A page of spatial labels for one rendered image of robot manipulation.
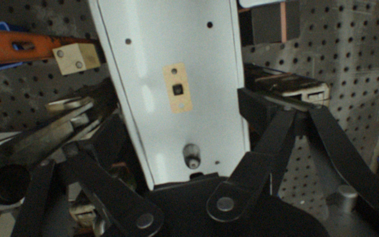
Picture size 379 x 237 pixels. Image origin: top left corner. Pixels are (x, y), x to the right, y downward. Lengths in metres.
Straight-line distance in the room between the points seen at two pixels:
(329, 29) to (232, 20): 0.51
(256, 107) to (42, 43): 0.26
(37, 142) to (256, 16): 0.35
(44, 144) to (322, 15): 0.78
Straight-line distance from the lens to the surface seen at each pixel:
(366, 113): 1.01
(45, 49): 0.30
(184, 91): 0.32
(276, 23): 0.38
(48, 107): 0.33
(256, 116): 0.17
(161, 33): 0.32
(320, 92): 0.37
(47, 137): 0.26
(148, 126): 0.35
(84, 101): 0.29
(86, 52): 0.30
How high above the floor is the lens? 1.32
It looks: 69 degrees down
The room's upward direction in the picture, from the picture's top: 167 degrees clockwise
